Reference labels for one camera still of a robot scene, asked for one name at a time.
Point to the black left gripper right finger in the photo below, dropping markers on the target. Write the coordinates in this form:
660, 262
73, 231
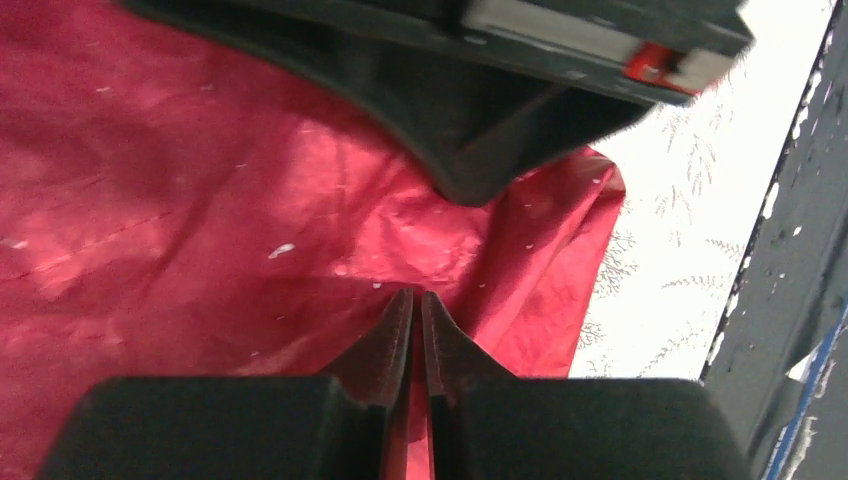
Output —
488, 423

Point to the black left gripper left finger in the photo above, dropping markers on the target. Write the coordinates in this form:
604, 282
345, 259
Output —
347, 421

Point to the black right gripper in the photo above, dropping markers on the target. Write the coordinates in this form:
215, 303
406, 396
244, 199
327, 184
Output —
481, 92

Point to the dark red wrapping paper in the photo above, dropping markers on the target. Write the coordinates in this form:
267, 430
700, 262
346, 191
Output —
172, 207

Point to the floral patterned table mat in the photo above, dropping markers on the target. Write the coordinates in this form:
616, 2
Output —
696, 176

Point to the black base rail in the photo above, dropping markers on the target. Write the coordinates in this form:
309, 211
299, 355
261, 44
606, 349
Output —
778, 365

